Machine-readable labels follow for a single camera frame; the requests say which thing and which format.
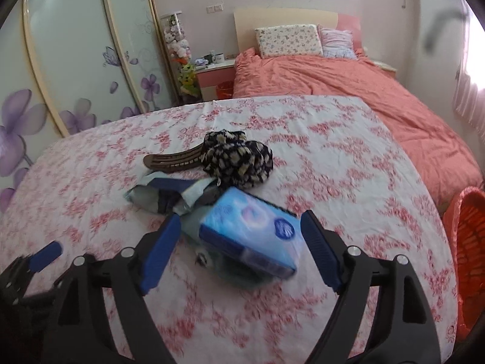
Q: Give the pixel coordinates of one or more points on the white wall switch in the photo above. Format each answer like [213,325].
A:
[213,8]

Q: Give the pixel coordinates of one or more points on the pink curtain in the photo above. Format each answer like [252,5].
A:
[470,98]

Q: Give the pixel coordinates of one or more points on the orange plastic basket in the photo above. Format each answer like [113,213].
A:
[473,235]

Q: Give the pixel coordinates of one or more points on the pink white nightstand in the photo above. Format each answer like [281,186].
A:
[212,79]
[384,69]

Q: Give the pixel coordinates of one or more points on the grey blue cloth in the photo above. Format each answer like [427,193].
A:
[151,193]

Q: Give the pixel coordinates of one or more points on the bed with coral duvet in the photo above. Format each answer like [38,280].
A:
[360,91]

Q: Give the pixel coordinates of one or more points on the white floral pillow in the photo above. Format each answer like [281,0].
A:
[288,40]

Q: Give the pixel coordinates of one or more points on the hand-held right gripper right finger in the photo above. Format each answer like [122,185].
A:
[322,250]

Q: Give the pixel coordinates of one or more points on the hanging plush toy organizer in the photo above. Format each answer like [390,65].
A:
[176,38]

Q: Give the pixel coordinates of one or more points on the green plush toy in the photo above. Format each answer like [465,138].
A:
[187,77]

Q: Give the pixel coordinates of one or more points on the pink striped pillow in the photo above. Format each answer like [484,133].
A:
[337,41]

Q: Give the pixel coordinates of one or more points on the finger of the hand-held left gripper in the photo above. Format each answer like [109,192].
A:
[45,256]

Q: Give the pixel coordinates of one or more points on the table with floral tablecloth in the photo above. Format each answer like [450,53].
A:
[341,167]

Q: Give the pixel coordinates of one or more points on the black floral cloth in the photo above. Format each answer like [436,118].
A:
[235,163]

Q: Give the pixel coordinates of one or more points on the brown comb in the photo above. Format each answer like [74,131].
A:
[170,159]

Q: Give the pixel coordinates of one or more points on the flower-print sliding wardrobe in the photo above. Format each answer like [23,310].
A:
[75,45]

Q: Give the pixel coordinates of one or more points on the small orange waste bin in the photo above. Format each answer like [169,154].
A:
[224,90]

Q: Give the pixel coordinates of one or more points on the white mug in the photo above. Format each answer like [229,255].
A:
[218,57]

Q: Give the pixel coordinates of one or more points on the blue tissue packet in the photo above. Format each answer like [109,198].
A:
[246,231]

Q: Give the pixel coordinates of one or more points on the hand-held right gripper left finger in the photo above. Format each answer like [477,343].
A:
[159,258]

